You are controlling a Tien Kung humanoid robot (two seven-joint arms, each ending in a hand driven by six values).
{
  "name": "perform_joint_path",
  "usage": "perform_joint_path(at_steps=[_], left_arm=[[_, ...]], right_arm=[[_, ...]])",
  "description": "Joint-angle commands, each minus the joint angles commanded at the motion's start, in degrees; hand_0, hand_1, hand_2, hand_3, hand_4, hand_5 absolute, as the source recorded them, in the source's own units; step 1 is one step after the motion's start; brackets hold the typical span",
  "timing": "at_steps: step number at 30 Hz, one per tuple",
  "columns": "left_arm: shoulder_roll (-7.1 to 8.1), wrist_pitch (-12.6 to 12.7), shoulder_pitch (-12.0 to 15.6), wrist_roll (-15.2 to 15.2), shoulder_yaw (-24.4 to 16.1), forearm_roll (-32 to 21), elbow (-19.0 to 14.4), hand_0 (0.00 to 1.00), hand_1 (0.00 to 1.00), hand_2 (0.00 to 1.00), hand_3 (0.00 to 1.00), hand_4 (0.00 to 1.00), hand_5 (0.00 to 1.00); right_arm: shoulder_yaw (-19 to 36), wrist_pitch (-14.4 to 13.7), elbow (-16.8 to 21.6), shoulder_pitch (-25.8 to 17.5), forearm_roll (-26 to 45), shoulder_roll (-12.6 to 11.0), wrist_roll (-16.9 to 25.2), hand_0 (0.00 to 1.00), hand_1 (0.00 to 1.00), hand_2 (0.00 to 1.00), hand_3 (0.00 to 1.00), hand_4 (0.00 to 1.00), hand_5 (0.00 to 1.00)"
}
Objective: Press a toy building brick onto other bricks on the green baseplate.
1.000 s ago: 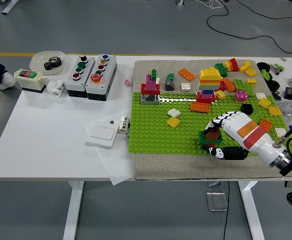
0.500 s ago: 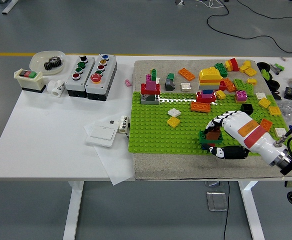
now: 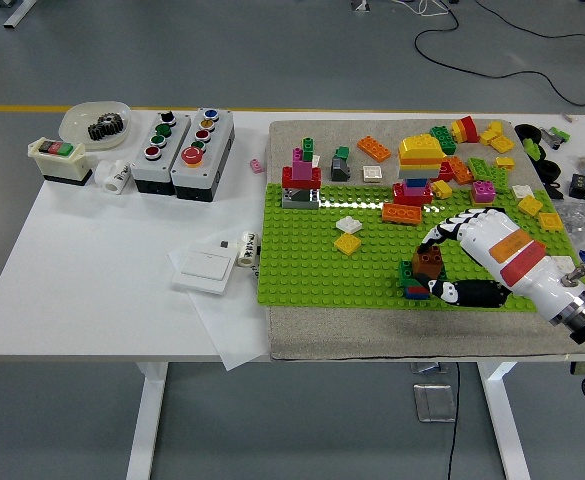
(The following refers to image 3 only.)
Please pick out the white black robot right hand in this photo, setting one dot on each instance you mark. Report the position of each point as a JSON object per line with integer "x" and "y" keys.
{"x": 517, "y": 255}

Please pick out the pink square brick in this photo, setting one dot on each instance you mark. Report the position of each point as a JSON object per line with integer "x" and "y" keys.
{"x": 483, "y": 191}

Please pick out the brown square brick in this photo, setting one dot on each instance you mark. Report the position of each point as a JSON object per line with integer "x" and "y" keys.
{"x": 431, "y": 256}
{"x": 424, "y": 271}

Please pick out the small yellow brick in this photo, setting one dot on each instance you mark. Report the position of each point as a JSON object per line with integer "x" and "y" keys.
{"x": 441, "y": 189}
{"x": 505, "y": 163}

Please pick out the dark green long brick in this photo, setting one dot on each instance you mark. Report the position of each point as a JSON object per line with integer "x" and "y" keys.
{"x": 404, "y": 274}

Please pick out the orange long brick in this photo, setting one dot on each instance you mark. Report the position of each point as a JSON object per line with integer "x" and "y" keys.
{"x": 374, "y": 148}
{"x": 401, "y": 214}
{"x": 461, "y": 170}

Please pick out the white flat square brick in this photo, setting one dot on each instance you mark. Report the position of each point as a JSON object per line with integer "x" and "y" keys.
{"x": 348, "y": 224}
{"x": 372, "y": 173}
{"x": 564, "y": 261}
{"x": 523, "y": 190}

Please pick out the yellow flat square brick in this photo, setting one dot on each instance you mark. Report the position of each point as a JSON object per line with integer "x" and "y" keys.
{"x": 530, "y": 205}
{"x": 347, "y": 243}
{"x": 502, "y": 144}
{"x": 552, "y": 221}
{"x": 483, "y": 204}

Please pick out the red and blue brick stack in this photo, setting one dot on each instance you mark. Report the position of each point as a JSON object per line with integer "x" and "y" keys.
{"x": 414, "y": 293}

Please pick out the red chunky brick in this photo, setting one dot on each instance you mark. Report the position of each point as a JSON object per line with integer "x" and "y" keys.
{"x": 444, "y": 171}

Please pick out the yellow brick pair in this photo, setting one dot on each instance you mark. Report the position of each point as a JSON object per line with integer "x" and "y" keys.
{"x": 492, "y": 130}

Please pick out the red yellow orange curved bricks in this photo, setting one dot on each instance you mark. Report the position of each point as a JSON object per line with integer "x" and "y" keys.
{"x": 466, "y": 129}

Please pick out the dark green chunky brick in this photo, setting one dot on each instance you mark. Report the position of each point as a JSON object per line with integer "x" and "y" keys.
{"x": 443, "y": 139}

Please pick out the burger-shaped multicolour brick tower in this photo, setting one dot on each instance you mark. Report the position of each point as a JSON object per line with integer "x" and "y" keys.
{"x": 419, "y": 152}

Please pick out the grey slope brick green top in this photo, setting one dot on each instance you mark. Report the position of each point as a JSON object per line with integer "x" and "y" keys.
{"x": 340, "y": 170}

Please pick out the green studded baseplate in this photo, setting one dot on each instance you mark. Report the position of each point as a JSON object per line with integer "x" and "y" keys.
{"x": 312, "y": 270}

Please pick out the red pink grey brick tower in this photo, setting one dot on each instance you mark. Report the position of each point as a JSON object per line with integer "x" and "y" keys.
{"x": 301, "y": 176}

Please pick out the small pink brick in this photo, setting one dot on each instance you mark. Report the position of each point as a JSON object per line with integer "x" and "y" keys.
{"x": 256, "y": 166}

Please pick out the clear plastic bag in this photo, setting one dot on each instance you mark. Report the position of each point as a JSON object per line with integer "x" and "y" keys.
{"x": 579, "y": 215}

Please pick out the small black clip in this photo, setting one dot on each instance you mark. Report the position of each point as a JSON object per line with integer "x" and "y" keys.
{"x": 553, "y": 190}

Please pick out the lime green flat plate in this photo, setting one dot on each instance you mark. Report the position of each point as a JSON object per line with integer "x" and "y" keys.
{"x": 499, "y": 177}
{"x": 478, "y": 167}

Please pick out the lime green plastic piece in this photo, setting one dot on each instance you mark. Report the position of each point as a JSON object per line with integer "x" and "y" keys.
{"x": 531, "y": 147}

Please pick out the black tape roll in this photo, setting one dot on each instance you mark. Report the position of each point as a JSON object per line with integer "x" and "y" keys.
{"x": 519, "y": 132}

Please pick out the green and grey clip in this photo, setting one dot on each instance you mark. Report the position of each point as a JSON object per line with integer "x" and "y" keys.
{"x": 557, "y": 134}

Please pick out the silver floor socket lid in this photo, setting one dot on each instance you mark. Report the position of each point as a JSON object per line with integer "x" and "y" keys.
{"x": 429, "y": 367}
{"x": 434, "y": 402}

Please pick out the grey-brown mat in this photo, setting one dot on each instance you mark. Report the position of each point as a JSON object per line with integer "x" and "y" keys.
{"x": 372, "y": 330}

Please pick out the white table leg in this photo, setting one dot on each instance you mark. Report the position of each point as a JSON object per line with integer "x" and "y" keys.
{"x": 144, "y": 425}
{"x": 502, "y": 425}

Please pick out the white labelled tube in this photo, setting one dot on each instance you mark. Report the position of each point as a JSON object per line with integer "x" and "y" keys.
{"x": 247, "y": 250}

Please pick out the white paper sheet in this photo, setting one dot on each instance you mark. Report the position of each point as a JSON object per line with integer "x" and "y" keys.
{"x": 232, "y": 330}

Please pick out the grey distant stand foot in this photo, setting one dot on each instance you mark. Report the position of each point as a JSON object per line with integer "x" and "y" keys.
{"x": 358, "y": 5}

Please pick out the grey emergency-stop control box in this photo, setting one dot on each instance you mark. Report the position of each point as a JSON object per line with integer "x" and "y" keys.
{"x": 207, "y": 170}

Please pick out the grey four-button control box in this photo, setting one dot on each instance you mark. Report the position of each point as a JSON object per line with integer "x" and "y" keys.
{"x": 144, "y": 172}

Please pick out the white pipe tee fitting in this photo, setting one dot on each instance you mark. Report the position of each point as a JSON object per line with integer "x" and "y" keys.
{"x": 107, "y": 175}

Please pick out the black metal gear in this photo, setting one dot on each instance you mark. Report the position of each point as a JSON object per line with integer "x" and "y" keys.
{"x": 106, "y": 127}

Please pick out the white plastic bowl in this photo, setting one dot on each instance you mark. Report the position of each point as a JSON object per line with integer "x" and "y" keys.
{"x": 77, "y": 125}

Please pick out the white distant table foot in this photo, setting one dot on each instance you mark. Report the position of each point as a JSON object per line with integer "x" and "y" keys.
{"x": 19, "y": 10}

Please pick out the white wall switch plate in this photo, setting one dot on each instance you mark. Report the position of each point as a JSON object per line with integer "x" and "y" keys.
{"x": 204, "y": 272}

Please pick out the cream red-green switch box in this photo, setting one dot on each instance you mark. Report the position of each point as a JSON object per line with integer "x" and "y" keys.
{"x": 62, "y": 167}

